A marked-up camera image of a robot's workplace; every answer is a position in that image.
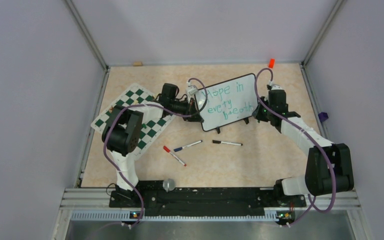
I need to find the blue cap marker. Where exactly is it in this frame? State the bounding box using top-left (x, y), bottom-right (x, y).
top-left (173, 140), bottom-right (203, 152)

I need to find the red cap marker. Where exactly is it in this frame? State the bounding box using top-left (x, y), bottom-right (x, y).
top-left (163, 145), bottom-right (187, 167)

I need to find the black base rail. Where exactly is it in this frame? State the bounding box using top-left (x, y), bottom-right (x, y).
top-left (109, 180), bottom-right (307, 217)

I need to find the wooden cork piece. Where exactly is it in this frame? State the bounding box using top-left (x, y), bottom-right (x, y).
top-left (132, 61), bottom-right (143, 67)

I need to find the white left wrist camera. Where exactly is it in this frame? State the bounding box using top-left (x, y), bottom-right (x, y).
top-left (186, 85), bottom-right (199, 96)

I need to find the white whiteboard black frame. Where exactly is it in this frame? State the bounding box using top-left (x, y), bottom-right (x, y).
top-left (194, 73), bottom-right (259, 132)

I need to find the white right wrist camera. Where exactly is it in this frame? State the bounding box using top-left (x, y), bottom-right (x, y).
top-left (267, 81), bottom-right (284, 92)

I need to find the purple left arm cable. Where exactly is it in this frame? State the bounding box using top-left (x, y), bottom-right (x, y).
top-left (103, 77), bottom-right (208, 229)

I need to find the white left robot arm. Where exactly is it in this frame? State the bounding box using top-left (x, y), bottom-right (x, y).
top-left (101, 82), bottom-right (204, 207)

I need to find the purple toy block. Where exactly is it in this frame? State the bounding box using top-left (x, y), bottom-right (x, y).
top-left (318, 112), bottom-right (329, 123)

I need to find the black cap marker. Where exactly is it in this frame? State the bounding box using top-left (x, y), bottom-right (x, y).
top-left (212, 140), bottom-right (243, 146)

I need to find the orange toy block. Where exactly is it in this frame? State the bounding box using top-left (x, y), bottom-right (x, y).
top-left (268, 58), bottom-right (276, 69)

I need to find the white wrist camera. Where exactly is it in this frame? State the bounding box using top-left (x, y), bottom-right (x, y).
top-left (186, 85), bottom-right (199, 96)
top-left (267, 81), bottom-right (284, 92)

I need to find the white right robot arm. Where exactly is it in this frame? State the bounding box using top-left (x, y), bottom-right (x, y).
top-left (252, 89), bottom-right (354, 206)

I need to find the grey round knob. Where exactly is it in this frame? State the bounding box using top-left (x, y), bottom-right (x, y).
top-left (162, 178), bottom-right (176, 192)

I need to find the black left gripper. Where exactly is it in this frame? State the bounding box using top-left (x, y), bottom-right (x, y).
top-left (170, 97), bottom-right (204, 123)

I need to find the green white chess mat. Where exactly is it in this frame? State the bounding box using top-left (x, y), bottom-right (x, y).
top-left (91, 83), bottom-right (175, 157)

